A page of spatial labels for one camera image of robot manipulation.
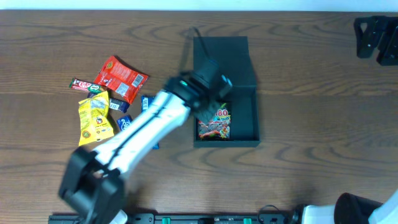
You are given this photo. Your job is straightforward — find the dark green box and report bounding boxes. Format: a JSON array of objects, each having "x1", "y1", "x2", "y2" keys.
[{"x1": 193, "y1": 36, "x2": 261, "y2": 147}]

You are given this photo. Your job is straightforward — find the Haribo gummy bag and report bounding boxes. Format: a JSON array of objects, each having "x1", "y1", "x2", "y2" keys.
[{"x1": 198, "y1": 103, "x2": 231, "y2": 141}]

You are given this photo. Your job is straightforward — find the blue Oreo cookie pack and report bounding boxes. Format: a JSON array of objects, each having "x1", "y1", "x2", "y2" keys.
[{"x1": 140, "y1": 95, "x2": 160, "y2": 150}]

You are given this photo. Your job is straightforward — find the red candy bag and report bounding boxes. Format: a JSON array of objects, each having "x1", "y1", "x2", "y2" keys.
[{"x1": 94, "y1": 55, "x2": 149, "y2": 104}]

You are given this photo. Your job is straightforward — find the yellow candy bag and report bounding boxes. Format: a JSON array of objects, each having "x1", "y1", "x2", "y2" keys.
[{"x1": 78, "y1": 91, "x2": 114, "y2": 146}]

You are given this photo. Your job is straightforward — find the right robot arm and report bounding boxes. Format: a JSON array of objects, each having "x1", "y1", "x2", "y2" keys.
[{"x1": 286, "y1": 16, "x2": 397, "y2": 224}]

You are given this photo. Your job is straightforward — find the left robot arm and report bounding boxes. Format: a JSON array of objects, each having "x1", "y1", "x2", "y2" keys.
[{"x1": 58, "y1": 59, "x2": 233, "y2": 223}]

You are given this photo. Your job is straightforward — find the dark blue chocolate bar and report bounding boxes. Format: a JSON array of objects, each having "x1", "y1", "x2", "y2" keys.
[{"x1": 87, "y1": 92, "x2": 129, "y2": 113}]

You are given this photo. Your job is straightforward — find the blue Eclipse mints tin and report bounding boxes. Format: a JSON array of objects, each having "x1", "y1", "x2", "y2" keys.
[{"x1": 116, "y1": 114, "x2": 132, "y2": 131}]

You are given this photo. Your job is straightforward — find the KitKat Milo bar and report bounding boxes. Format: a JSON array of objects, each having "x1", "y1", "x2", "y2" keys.
[{"x1": 69, "y1": 78, "x2": 108, "y2": 94}]

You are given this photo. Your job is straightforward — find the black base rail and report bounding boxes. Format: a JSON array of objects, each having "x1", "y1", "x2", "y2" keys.
[{"x1": 48, "y1": 212, "x2": 302, "y2": 224}]

